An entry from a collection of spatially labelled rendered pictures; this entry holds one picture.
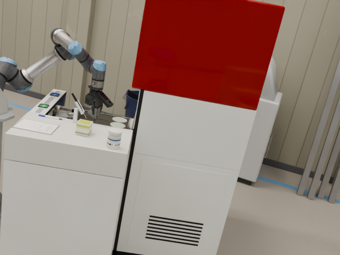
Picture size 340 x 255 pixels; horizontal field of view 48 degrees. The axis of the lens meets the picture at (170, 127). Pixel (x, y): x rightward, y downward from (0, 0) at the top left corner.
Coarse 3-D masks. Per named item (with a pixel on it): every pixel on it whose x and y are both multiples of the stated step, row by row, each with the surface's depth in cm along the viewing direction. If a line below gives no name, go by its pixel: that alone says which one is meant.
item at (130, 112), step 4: (128, 92) 457; (132, 92) 457; (136, 92) 471; (124, 96) 460; (128, 96) 443; (132, 96) 460; (136, 96) 459; (128, 100) 445; (132, 100) 439; (136, 100) 436; (128, 104) 446; (132, 104) 441; (136, 104) 438; (124, 108) 450; (128, 108) 448; (132, 108) 442; (136, 108) 440; (128, 112) 449; (132, 112) 444; (128, 116) 450; (132, 116) 446
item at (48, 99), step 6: (54, 90) 277; (60, 90) 279; (48, 96) 262; (54, 96) 264; (60, 96) 267; (42, 102) 249; (48, 102) 252; (54, 102) 253; (36, 108) 237; (42, 108) 239; (48, 108) 240
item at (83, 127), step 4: (80, 120) 212; (84, 120) 213; (88, 120) 214; (76, 124) 208; (80, 124) 208; (84, 124) 208; (88, 124) 209; (76, 128) 209; (80, 128) 209; (84, 128) 209; (88, 128) 208; (76, 132) 210; (80, 132) 210; (84, 132) 209; (88, 132) 209
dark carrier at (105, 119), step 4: (84, 112) 264; (80, 116) 255; (84, 116) 256; (88, 116) 258; (100, 116) 262; (104, 116) 264; (108, 116) 265; (112, 116) 266; (116, 116) 268; (120, 116) 269; (92, 120) 252; (96, 120) 254; (100, 120) 255; (104, 120) 256; (108, 120) 258; (112, 120) 259; (128, 120) 265; (104, 124) 250; (108, 124) 251; (124, 124) 256; (124, 128) 250
